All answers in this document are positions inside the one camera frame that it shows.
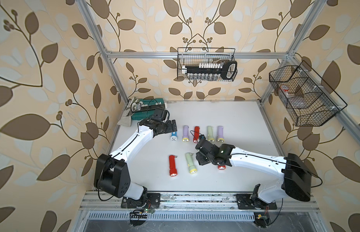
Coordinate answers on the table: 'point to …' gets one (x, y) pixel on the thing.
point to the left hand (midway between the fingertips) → (167, 125)
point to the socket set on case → (136, 107)
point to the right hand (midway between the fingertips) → (201, 155)
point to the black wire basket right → (310, 101)
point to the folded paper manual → (126, 120)
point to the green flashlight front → (192, 168)
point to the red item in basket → (284, 88)
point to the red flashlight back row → (197, 132)
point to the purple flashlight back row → (185, 138)
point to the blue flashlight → (173, 137)
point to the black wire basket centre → (231, 79)
